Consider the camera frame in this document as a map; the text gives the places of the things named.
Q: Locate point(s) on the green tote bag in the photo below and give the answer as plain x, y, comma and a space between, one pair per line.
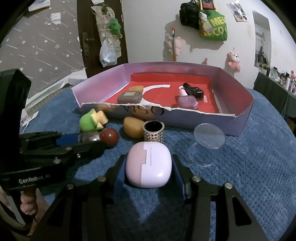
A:
215, 28

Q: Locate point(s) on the pink plush bear keychain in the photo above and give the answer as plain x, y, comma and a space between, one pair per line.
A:
234, 61

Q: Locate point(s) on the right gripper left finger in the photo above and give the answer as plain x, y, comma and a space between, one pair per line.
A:
81, 212

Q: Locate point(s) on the pink folded umbrella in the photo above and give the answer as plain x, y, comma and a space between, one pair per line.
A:
205, 62

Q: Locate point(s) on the black backpack on wall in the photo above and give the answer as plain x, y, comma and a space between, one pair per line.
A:
189, 14

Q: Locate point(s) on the person's left hand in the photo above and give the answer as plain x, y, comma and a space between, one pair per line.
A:
29, 204

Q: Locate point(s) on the purple nail polish bottle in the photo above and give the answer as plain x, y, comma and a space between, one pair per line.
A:
187, 101

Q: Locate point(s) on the pink plush pig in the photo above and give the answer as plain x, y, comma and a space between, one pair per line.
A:
179, 42

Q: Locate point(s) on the purple cardboard box tray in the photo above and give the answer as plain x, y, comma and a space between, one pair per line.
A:
233, 100

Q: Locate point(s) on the white plush on bag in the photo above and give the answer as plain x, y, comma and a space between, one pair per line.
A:
203, 17

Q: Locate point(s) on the red Miniso paper liner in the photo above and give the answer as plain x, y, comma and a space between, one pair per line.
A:
164, 89

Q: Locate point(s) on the dark wooden door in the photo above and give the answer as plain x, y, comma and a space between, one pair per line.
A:
87, 23

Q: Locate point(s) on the photo poster on wall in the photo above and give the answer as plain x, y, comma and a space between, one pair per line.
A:
238, 12

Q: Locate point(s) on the hanging fabric wall organizer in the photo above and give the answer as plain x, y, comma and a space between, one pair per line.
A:
103, 15

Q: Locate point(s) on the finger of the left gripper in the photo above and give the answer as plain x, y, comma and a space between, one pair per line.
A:
79, 153
68, 140

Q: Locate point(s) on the black nail polish bottle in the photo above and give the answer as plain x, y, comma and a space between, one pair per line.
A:
194, 91

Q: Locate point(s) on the orange round sponge puff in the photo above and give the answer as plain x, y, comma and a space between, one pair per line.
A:
138, 88

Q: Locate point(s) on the studded metal ring cylinder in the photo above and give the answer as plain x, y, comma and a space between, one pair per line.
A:
153, 131

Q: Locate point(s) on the perfume bottle brown ball cap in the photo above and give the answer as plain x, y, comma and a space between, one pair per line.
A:
108, 136

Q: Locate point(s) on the clear glass cup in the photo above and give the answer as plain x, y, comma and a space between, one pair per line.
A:
209, 142

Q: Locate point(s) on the taupe square compact case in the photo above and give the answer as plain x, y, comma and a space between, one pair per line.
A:
132, 97

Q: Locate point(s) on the green yellow toy figure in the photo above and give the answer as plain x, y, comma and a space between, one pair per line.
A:
93, 121

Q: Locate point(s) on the green plush dinosaur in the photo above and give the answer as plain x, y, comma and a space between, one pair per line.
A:
115, 27

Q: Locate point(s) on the brass door handle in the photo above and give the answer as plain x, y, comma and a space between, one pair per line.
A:
86, 41

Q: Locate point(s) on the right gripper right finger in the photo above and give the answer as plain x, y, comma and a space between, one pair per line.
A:
234, 219

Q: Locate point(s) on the tan egg-shaped sponge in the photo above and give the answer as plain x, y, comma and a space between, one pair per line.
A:
133, 127

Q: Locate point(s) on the white plastic bag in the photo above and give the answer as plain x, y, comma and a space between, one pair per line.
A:
108, 55

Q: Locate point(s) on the mop handle orange grip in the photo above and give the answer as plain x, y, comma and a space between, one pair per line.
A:
174, 45

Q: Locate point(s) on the pink earbuds case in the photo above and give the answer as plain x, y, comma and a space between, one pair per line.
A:
148, 165

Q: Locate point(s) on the dark green covered side table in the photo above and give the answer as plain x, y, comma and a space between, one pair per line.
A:
283, 101

